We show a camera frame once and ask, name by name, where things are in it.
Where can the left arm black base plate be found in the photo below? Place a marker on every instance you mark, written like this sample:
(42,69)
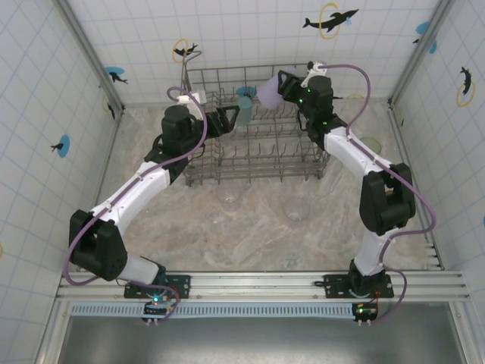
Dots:
(182,284)

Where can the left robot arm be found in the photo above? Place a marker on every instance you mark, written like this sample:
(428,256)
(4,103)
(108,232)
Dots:
(129,193)

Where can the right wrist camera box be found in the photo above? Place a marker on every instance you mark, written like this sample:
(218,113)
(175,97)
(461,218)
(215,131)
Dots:
(316,70)

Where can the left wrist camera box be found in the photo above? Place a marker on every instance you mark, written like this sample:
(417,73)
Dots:
(189,99)

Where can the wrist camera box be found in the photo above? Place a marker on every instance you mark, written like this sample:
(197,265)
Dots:
(189,99)
(316,70)

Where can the aluminium corner post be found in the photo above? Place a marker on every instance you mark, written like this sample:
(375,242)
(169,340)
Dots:
(409,76)
(92,53)

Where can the shark blue oval sticker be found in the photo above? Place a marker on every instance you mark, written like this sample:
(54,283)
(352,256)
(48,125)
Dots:
(113,72)

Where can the green plastic cup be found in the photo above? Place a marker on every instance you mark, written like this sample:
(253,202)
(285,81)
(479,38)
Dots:
(373,143)

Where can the teal plastic cup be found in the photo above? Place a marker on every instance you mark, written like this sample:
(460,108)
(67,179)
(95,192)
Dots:
(245,113)

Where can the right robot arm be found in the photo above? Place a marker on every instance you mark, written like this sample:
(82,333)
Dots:
(386,212)

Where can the purple plastic cup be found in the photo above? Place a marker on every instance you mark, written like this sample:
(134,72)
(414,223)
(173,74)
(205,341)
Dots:
(269,95)

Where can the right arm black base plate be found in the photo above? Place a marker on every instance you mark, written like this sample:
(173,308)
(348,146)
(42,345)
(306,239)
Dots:
(333,286)

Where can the aluminium mounting rail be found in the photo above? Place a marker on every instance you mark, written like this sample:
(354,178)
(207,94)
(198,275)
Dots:
(265,284)

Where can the aluminium side base rail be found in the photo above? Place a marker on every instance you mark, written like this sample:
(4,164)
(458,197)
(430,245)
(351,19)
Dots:
(401,132)

